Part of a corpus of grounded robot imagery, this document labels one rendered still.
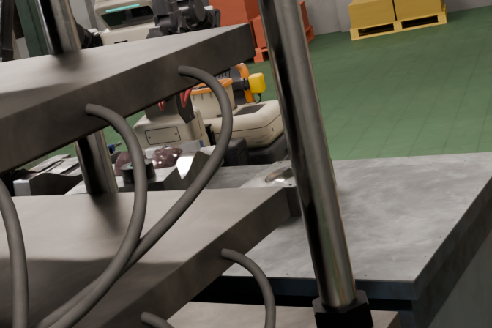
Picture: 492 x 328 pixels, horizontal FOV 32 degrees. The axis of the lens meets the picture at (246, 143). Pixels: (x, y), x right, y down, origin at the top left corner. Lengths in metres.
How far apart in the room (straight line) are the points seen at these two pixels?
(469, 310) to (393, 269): 0.34
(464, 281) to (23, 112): 1.14
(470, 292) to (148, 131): 1.39
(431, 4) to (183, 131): 7.57
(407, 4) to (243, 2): 1.92
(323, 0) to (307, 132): 10.15
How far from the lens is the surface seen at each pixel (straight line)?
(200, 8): 2.61
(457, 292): 1.75
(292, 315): 1.46
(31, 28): 8.52
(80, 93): 0.92
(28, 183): 2.27
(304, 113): 1.24
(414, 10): 10.18
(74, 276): 1.12
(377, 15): 10.21
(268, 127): 3.00
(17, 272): 0.74
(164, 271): 1.05
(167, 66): 1.05
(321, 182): 1.27
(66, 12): 1.45
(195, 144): 2.43
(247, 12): 10.06
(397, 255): 1.57
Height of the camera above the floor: 1.40
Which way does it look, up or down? 13 degrees down
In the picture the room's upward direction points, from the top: 13 degrees counter-clockwise
